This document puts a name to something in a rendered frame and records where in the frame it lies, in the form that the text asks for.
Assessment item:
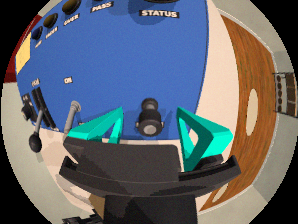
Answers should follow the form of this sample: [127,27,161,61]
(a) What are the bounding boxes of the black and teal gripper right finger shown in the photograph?
[176,107,233,172]

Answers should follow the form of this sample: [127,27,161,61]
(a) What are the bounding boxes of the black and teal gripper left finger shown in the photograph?
[67,107,124,144]

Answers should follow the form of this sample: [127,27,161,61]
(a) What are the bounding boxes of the blue control panel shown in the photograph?
[15,0,209,153]

